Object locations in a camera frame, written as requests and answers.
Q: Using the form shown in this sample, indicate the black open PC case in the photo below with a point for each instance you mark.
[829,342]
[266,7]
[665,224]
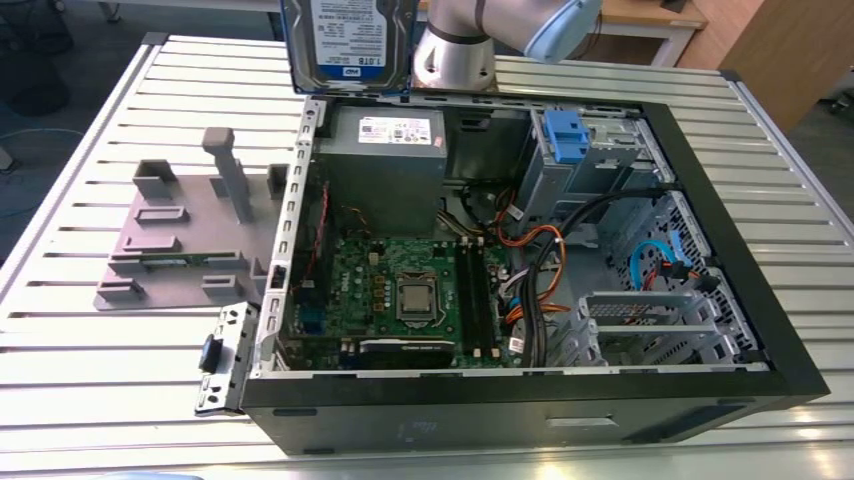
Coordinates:
[468,415]

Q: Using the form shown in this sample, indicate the metal optical drive cage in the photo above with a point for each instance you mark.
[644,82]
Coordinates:
[588,175]

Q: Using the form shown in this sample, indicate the black RAM slot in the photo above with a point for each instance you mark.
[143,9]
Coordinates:
[488,300]
[469,300]

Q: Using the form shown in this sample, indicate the blue plastic drive latch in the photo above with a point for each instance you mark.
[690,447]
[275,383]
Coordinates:
[564,135]

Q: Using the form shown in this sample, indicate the grey parts rack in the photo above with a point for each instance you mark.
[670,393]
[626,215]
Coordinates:
[187,240]

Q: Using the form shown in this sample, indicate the CPU socket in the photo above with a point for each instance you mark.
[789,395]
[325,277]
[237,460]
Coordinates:
[417,320]

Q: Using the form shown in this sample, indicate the metal disk bay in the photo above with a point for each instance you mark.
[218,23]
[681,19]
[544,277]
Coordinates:
[654,330]

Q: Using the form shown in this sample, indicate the green RAM stick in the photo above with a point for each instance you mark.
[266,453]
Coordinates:
[177,260]

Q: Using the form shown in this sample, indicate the wooden cabinet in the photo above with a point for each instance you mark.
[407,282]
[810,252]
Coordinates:
[788,50]

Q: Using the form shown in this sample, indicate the black graphics card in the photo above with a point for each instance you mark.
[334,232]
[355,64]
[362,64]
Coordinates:
[401,350]

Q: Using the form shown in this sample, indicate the grey power supply unit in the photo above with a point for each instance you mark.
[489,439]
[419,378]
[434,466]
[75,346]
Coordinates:
[381,190]

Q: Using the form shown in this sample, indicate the white framed desk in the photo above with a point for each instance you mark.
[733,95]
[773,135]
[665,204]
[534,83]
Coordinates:
[167,4]

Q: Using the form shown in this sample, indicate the metal card retainer bracket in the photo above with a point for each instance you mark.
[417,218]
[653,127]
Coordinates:
[234,325]

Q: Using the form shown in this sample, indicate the green motherboard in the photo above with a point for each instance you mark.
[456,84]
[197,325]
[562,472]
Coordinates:
[361,300]

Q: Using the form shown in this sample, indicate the black office chair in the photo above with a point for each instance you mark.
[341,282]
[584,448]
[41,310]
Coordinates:
[27,95]

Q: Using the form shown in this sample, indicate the silver CPU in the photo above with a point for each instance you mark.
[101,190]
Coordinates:
[415,300]

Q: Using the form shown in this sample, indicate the hard disk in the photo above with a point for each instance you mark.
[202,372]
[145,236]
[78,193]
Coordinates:
[350,40]

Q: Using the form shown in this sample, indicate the black chair castor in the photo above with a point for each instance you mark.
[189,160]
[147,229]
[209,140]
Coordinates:
[842,102]

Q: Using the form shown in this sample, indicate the wooden top desk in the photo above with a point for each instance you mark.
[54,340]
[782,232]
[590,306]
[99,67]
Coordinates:
[661,19]

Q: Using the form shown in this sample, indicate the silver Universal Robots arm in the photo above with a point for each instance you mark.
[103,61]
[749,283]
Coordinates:
[454,55]

